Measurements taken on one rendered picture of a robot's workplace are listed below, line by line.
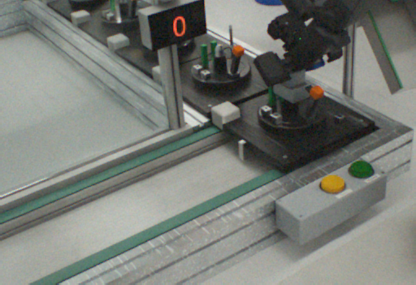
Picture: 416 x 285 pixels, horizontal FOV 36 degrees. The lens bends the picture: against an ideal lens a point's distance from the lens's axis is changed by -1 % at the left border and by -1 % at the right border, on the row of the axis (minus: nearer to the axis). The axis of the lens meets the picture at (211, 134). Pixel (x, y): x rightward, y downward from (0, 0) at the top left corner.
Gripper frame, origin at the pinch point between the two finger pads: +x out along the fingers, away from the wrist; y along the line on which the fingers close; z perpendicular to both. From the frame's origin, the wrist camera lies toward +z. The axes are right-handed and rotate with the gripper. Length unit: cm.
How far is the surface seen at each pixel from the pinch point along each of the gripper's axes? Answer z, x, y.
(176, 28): 14.2, -3.4, 19.5
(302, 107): -7.1, 5.9, -2.3
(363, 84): -3.8, 26.4, -36.8
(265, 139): -9.9, 6.0, 9.1
